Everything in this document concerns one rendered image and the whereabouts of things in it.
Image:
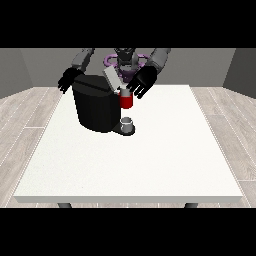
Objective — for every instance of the pale grey machine lid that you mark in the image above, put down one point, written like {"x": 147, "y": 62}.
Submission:
{"x": 111, "y": 78}

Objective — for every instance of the small grey cup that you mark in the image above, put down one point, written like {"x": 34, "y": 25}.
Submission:
{"x": 126, "y": 124}

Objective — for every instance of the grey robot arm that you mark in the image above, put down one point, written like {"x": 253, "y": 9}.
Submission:
{"x": 158, "y": 58}
{"x": 81, "y": 59}

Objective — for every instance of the black coffee machine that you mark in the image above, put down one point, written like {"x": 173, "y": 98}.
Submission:
{"x": 94, "y": 104}

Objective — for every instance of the red pod holder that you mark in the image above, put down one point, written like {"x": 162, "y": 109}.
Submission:
{"x": 126, "y": 100}

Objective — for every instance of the grey robot trunk purple rings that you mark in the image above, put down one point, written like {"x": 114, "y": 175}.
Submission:
{"x": 125, "y": 60}

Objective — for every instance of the small grey coffee pod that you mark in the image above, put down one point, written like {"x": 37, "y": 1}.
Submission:
{"x": 124, "y": 88}

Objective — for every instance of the dark table leg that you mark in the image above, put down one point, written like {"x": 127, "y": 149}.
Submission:
{"x": 64, "y": 205}
{"x": 191, "y": 205}

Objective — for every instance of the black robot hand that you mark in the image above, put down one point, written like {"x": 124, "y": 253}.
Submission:
{"x": 67, "y": 79}
{"x": 144, "y": 80}

